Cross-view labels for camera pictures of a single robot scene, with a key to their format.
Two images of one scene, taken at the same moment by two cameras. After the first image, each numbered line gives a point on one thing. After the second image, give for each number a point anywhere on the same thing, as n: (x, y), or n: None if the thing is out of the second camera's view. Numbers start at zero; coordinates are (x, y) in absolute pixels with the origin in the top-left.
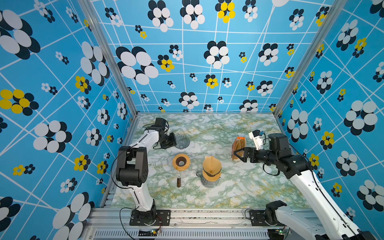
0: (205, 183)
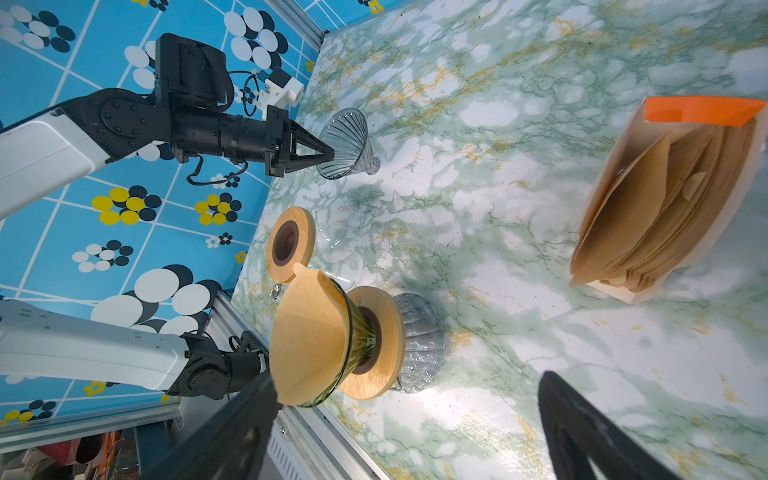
0: (425, 344)
